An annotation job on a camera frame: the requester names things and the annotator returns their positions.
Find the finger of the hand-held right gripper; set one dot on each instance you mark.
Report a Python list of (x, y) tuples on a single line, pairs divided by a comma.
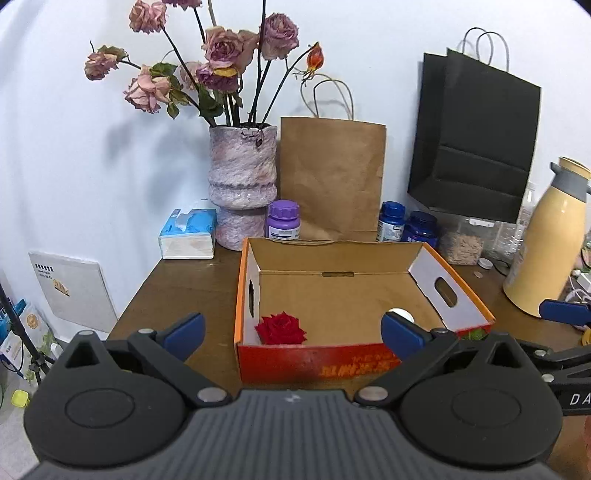
[(568, 362), (565, 310)]

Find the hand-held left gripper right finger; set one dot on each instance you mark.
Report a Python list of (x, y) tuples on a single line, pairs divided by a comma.
[(400, 333)]

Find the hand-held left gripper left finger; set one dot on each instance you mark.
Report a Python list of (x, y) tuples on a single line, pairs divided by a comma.
[(184, 333)]

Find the orange cardboard box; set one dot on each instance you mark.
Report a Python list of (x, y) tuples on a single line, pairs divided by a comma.
[(341, 295)]

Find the small white ball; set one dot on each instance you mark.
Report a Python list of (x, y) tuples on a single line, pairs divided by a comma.
[(405, 314)]

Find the white power adapter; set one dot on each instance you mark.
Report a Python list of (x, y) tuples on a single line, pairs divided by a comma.
[(582, 279)]

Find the cream thermos jug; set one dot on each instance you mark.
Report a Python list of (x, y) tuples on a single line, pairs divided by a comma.
[(542, 249)]

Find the white bottle cap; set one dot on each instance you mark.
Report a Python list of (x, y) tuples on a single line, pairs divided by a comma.
[(485, 263)]

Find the clear plastic bottle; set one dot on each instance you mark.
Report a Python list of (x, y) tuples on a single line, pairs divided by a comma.
[(515, 230)]

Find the red rose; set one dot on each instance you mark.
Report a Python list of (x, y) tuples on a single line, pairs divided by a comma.
[(280, 328)]

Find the blue tissue box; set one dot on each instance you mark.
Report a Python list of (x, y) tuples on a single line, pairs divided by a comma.
[(187, 235)]

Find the dark blue jar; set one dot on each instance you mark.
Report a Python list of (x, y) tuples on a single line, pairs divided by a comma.
[(421, 228)]

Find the clear container of seeds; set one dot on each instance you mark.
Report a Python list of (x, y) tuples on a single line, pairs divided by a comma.
[(464, 247)]

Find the blue bottle with white label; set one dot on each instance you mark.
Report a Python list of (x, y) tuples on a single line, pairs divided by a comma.
[(390, 224)]

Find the white flat panel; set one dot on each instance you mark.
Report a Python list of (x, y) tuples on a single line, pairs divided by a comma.
[(76, 290)]

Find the purple lidded bottle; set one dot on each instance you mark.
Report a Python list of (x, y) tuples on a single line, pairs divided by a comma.
[(282, 224)]

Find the white packet with round print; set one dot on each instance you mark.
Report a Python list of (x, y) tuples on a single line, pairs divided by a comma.
[(33, 323)]

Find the black light stand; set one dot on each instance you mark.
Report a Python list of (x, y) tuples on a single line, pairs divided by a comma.
[(32, 360)]

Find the mottled pink ceramic vase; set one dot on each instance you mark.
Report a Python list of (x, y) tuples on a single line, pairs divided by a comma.
[(242, 175)]

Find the brown paper bag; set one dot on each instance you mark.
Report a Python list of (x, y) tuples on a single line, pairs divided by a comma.
[(332, 175)]

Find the small yellow object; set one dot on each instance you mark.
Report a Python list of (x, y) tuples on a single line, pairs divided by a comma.
[(21, 398)]

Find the black paper bag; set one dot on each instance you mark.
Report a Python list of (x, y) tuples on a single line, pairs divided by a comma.
[(475, 138)]

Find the dried pink rose bouquet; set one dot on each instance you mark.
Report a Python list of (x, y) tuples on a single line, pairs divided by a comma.
[(221, 46)]

